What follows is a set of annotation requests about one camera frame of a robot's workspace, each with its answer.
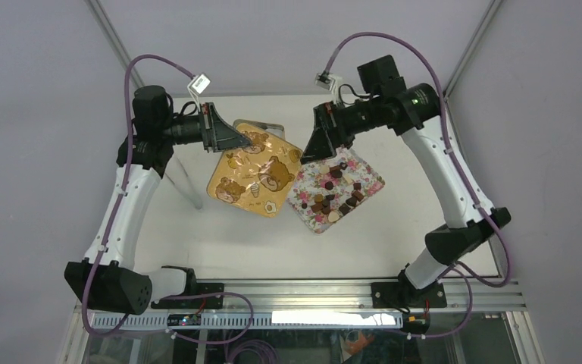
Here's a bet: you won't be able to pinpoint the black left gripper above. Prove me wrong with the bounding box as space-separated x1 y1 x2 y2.
160 102 251 152

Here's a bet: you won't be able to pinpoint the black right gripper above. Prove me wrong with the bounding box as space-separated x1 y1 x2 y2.
301 96 383 164

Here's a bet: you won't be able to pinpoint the silver tin lid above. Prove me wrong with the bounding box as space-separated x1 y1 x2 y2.
206 124 302 218

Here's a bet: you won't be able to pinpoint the silver metal tongs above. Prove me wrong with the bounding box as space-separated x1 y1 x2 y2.
164 155 203 211

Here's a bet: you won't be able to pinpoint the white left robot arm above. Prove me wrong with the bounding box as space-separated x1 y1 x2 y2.
64 85 251 315

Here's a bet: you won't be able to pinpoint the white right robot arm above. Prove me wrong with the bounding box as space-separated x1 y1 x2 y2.
301 55 512 307

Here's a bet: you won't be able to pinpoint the floral rectangular tray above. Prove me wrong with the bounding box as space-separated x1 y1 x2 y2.
286 148 386 234

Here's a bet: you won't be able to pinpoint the yellow tin box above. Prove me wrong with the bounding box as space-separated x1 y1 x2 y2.
233 119 286 140

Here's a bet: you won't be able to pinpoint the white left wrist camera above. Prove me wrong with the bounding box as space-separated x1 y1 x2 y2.
187 73 211 103

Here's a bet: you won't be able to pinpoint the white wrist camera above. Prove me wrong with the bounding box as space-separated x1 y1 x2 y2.
314 71 343 97
187 73 211 103

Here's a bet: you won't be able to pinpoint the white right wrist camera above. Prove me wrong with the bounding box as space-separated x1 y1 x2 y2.
314 71 343 97

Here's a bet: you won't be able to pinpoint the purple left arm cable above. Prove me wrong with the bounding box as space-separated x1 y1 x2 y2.
80 54 255 346

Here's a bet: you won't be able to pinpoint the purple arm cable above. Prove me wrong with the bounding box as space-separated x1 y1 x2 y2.
80 54 255 346
324 32 513 338

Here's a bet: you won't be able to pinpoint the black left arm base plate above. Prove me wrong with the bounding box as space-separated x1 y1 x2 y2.
150 281 225 310

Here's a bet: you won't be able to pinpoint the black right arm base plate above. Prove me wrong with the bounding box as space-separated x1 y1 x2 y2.
371 281 448 309

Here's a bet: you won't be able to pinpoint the white slotted cable duct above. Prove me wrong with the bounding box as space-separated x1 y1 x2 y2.
121 311 403 331

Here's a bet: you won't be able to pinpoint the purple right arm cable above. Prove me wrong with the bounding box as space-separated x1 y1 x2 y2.
324 32 513 338

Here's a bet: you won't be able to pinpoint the aluminium frame rail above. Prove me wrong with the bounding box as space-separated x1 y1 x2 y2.
197 277 527 313

